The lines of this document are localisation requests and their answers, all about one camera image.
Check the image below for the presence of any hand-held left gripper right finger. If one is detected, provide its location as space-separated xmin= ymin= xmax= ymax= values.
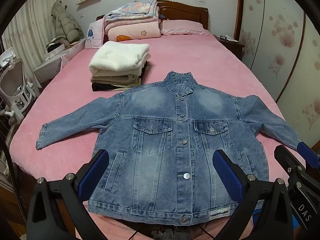
xmin=212 ymin=149 xmax=293 ymax=240

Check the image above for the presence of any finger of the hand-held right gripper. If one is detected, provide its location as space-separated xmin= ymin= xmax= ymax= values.
xmin=296 ymin=141 xmax=320 ymax=169
xmin=274 ymin=144 xmax=307 ymax=178

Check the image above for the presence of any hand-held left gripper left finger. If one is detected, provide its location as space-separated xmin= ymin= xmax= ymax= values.
xmin=26 ymin=149 xmax=110 ymax=240

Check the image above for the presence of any blue denim jacket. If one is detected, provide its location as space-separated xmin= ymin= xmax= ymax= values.
xmin=36 ymin=70 xmax=304 ymax=227

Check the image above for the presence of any folded grey-brown knit garment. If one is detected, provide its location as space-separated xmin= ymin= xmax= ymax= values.
xmin=90 ymin=76 xmax=137 ymax=85

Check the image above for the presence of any folded pale yellow garment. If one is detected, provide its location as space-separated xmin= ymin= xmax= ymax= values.
xmin=114 ymin=78 xmax=142 ymax=91

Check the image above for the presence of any folded cream garment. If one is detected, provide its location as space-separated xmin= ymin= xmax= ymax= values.
xmin=90 ymin=61 xmax=151 ymax=82

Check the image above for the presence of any floral wardrobe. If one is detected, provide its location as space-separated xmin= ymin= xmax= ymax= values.
xmin=235 ymin=0 xmax=320 ymax=153

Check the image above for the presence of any bed with pink sheet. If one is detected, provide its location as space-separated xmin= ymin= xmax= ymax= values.
xmin=10 ymin=31 xmax=300 ymax=240

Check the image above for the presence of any folded white fleece garment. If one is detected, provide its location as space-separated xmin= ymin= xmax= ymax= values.
xmin=89 ymin=41 xmax=150 ymax=76

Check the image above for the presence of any white office chair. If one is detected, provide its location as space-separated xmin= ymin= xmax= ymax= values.
xmin=0 ymin=47 xmax=40 ymax=127

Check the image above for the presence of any wooden nightstand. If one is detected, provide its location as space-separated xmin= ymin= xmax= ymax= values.
xmin=216 ymin=34 xmax=245 ymax=60

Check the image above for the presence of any black and white handbag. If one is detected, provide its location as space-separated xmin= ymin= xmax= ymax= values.
xmin=45 ymin=37 xmax=73 ymax=55

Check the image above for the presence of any pink cushion with blue print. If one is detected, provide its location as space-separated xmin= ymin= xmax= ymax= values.
xmin=85 ymin=20 xmax=105 ymax=49

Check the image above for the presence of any folded pink quilt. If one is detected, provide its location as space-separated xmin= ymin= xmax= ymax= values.
xmin=104 ymin=20 xmax=162 ymax=42

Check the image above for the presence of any green puffer coat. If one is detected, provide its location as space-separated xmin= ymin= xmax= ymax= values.
xmin=51 ymin=1 xmax=84 ymax=43

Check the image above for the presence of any pink pillow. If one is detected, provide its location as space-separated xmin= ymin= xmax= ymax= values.
xmin=160 ymin=19 xmax=209 ymax=36

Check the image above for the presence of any white floral curtain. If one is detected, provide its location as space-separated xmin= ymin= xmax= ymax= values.
xmin=1 ymin=0 xmax=59 ymax=78

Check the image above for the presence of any folded floral quilt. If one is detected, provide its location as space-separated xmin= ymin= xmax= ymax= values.
xmin=104 ymin=0 xmax=159 ymax=22

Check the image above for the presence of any wooden headboard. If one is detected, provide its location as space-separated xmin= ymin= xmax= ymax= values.
xmin=96 ymin=0 xmax=209 ymax=30

